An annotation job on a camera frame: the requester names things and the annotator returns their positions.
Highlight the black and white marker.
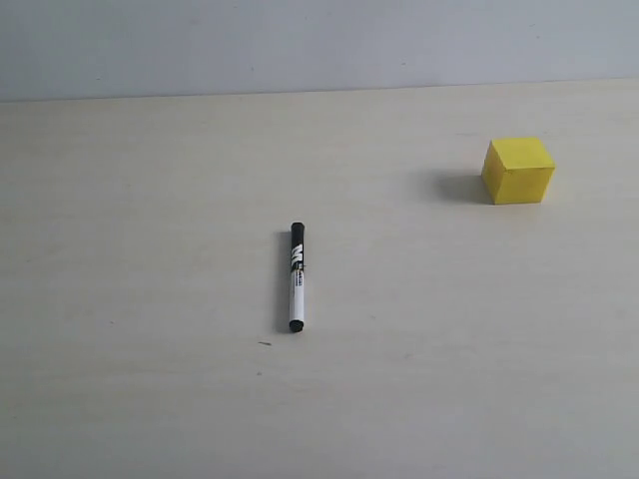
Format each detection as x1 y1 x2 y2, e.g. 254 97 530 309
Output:
289 222 306 333

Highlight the yellow cube block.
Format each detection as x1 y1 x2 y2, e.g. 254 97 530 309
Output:
481 137 555 205

